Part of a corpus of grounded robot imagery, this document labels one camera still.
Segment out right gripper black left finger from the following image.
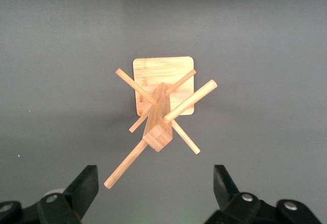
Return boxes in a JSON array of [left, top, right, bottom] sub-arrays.
[[0, 165, 100, 224]]

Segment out wooden mug tree stand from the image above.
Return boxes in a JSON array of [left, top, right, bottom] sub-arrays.
[[104, 56, 218, 190]]

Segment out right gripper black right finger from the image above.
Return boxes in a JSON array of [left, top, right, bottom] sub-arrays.
[[204, 164, 322, 224]]

